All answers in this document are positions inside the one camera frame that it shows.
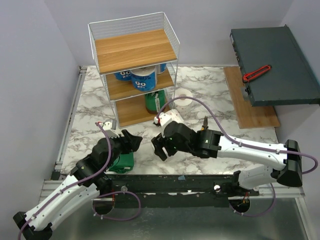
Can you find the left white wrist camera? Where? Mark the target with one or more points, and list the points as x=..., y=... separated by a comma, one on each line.
x=108, y=128

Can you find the black metal base rail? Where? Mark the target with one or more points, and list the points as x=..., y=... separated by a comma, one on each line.
x=169, y=191

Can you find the pink dotted paper roll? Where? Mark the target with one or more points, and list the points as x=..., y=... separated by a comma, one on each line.
x=175, y=116

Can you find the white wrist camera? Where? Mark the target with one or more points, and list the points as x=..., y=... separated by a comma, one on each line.
x=108, y=128
x=162, y=120

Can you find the red black utility knife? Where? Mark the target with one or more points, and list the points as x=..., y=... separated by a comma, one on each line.
x=251, y=76

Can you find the white wire wooden shelf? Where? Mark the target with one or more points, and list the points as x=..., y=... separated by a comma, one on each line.
x=129, y=43

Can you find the brown paper roll green base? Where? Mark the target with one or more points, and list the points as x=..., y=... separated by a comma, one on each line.
x=154, y=101

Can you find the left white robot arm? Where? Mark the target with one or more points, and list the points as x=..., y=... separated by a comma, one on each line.
x=86, y=181

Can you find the dark grey flat metal box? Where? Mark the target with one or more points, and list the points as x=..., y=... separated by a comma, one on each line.
x=290, y=81

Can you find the green wrapped brown paper roll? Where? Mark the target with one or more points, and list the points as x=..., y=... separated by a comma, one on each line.
x=123, y=164

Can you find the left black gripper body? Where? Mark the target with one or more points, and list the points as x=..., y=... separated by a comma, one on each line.
x=121, y=147

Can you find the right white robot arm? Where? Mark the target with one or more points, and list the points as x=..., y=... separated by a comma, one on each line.
x=278, y=163

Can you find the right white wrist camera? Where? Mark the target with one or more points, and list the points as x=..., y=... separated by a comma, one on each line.
x=162, y=120

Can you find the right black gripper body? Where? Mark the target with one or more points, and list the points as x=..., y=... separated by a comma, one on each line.
x=164, y=143

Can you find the plain white bottom paper roll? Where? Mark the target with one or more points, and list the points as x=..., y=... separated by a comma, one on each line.
x=183, y=105

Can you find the wooden board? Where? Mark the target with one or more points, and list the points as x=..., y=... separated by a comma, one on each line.
x=248, y=116

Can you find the blue cartoon-face paper roll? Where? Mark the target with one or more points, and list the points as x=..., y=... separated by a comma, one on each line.
x=124, y=76

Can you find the blue-bottom paper roll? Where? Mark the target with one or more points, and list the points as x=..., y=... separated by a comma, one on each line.
x=144, y=79

